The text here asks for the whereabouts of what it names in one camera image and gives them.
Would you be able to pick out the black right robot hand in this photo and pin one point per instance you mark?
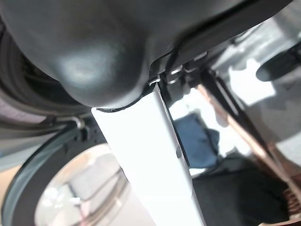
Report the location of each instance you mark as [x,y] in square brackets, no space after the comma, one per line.
[94,47]

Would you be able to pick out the blue garment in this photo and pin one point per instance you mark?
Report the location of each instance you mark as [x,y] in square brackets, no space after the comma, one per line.
[195,139]

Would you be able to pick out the black garment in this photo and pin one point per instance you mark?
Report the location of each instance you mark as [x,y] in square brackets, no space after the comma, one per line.
[235,200]

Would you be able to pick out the washing machine glass door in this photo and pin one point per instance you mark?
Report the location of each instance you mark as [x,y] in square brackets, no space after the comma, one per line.
[77,188]

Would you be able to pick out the wicker laundry basket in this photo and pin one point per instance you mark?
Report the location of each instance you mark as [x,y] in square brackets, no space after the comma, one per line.
[247,137]

